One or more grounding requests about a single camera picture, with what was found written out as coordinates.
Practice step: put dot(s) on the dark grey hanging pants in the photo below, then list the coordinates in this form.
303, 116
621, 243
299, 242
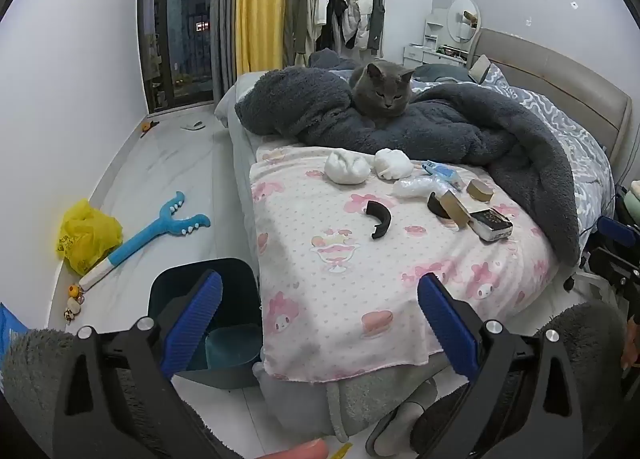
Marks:
377, 14

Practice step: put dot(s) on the small yellow duck toy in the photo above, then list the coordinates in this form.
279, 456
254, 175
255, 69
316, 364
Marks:
76, 291

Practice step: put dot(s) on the blue and white packet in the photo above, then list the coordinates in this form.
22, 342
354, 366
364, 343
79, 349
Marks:
442, 173

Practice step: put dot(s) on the white tissue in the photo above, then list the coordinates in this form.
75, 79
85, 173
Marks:
392, 164
346, 168

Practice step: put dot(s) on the round mirror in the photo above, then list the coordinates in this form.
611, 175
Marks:
457, 14

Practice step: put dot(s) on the beige hanging coat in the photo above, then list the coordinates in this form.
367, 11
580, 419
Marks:
304, 14

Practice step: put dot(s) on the small white floor item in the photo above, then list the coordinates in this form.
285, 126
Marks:
191, 126

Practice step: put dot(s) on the light grey fleece cloth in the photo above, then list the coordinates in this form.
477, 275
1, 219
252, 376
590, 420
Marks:
350, 394

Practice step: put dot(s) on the black curved plastic piece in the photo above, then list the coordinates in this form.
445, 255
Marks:
382, 214

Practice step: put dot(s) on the dark grey fleece blanket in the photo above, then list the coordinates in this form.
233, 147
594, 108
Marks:
450, 134

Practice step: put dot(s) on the pink printed blanket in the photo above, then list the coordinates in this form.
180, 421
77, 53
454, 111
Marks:
350, 289

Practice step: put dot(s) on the black rectangular box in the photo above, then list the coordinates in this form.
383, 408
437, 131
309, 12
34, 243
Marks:
492, 225

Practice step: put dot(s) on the blue forked plush toy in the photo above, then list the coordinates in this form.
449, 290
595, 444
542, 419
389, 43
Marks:
145, 236

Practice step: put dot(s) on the dark blue waste bin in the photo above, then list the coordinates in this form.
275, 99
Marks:
240, 289

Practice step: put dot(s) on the small spotted toy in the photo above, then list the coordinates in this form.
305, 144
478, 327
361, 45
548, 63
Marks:
72, 310

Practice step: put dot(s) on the grey cat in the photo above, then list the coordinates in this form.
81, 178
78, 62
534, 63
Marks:
382, 99

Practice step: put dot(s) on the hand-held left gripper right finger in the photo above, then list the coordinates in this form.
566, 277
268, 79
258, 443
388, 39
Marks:
446, 324

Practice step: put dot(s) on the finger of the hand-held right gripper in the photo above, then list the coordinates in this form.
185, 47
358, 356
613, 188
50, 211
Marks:
612, 264
617, 230

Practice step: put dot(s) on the glass balcony door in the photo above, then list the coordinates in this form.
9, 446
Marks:
185, 14

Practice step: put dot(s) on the yellow plastic bag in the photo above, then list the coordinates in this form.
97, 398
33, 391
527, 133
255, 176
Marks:
87, 234

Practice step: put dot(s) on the clear crumpled plastic wrap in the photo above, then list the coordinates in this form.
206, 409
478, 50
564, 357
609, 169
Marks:
417, 187

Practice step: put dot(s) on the beige padded headboard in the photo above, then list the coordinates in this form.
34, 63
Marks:
575, 84

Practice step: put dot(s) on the grey slipper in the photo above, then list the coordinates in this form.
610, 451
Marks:
400, 419

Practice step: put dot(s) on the white hanging jacket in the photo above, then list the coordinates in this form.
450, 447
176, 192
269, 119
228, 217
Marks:
357, 9

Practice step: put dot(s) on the grey white patterned duvet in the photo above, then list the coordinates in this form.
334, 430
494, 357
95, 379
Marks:
575, 139

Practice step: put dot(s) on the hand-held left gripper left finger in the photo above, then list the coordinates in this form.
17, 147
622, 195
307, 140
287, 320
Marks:
196, 319

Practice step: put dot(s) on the blue printed bag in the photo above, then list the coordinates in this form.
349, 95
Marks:
7, 334

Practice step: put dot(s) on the small orange floor item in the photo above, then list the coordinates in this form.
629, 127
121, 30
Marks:
148, 127

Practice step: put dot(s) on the white dresser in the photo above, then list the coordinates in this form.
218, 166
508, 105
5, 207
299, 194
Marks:
430, 51

